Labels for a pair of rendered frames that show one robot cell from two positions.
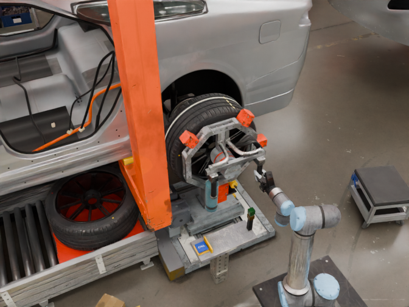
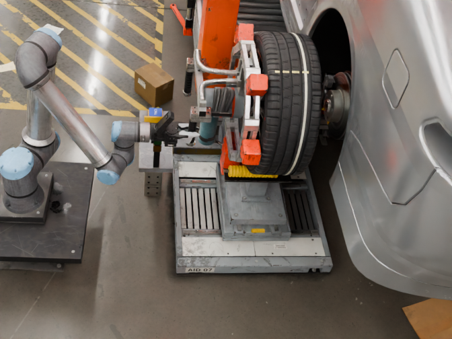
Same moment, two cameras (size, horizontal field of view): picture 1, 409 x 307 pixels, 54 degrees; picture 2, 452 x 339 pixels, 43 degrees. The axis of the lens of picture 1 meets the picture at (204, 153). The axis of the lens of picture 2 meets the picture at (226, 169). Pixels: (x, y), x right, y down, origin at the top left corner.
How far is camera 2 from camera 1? 3.26 m
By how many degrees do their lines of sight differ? 67
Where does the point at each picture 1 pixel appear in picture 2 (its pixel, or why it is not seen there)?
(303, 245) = not seen: hidden behind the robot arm
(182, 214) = (222, 130)
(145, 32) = not seen: outside the picture
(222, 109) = (270, 52)
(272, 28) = (399, 79)
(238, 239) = (148, 150)
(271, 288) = (80, 177)
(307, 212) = (39, 31)
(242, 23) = (388, 13)
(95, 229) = not seen: hidden behind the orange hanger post
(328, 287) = (11, 157)
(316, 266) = (74, 235)
